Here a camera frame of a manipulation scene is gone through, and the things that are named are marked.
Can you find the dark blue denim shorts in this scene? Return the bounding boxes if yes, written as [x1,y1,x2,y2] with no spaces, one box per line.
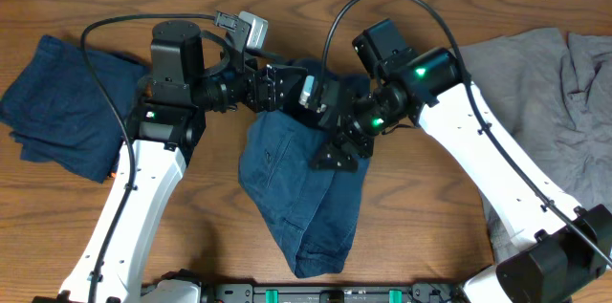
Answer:
[238,86,370,278]

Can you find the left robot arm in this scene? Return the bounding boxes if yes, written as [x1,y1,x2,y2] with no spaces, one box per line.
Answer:
[54,11,304,302]

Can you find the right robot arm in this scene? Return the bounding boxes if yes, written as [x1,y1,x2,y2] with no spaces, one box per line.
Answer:
[311,20,611,302]

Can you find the grey button shorts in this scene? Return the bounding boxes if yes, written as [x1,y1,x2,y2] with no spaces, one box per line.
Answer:
[456,27,612,266]

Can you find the folded navy blue garment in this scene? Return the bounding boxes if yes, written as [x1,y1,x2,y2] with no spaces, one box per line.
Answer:
[1,35,122,184]

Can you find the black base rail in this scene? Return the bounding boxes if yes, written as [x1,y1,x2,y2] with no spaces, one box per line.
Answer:
[142,282,460,303]

